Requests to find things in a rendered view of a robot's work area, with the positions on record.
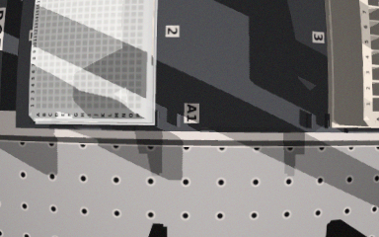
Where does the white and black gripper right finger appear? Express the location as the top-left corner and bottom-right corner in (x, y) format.
(326, 219), (366, 237)

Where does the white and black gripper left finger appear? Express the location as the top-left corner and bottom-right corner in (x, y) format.
(148, 223), (168, 237)

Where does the dark grey plate carrier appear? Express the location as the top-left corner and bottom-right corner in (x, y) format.
(0, 0), (379, 133)

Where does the white multi-well plate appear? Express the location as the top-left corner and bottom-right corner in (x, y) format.
(29, 0), (158, 125)

